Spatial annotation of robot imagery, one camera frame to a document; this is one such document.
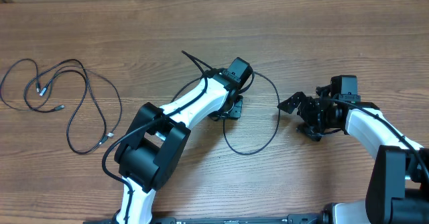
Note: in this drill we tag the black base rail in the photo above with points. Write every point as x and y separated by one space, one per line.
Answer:
234 220

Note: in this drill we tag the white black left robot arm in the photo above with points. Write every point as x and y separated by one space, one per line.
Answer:
150 150

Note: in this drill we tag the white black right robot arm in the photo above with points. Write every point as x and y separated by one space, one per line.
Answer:
398 187

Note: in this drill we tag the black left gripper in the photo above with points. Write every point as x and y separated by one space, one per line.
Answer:
234 113

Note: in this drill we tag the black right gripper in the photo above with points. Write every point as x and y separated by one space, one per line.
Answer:
307 104

